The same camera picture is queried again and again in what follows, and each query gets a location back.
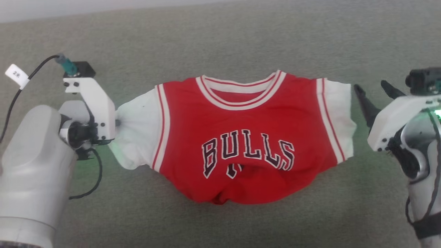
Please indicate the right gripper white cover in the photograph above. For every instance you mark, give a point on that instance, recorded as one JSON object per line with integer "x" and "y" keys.
{"x": 392, "y": 117}

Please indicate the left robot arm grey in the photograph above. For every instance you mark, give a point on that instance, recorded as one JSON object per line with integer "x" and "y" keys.
{"x": 31, "y": 172}

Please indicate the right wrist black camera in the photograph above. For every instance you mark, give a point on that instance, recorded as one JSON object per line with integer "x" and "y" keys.
{"x": 422, "y": 81}

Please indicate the grey fabric sofa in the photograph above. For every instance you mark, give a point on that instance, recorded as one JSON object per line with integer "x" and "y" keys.
{"x": 220, "y": 41}

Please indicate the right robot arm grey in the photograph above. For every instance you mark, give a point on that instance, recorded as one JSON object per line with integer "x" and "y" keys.
{"x": 425, "y": 196}

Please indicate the red white Bulls jersey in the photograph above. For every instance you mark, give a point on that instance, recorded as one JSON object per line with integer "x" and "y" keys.
{"x": 248, "y": 124}

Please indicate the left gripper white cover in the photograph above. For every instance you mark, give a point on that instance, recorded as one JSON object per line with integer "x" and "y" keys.
{"x": 100, "y": 113}

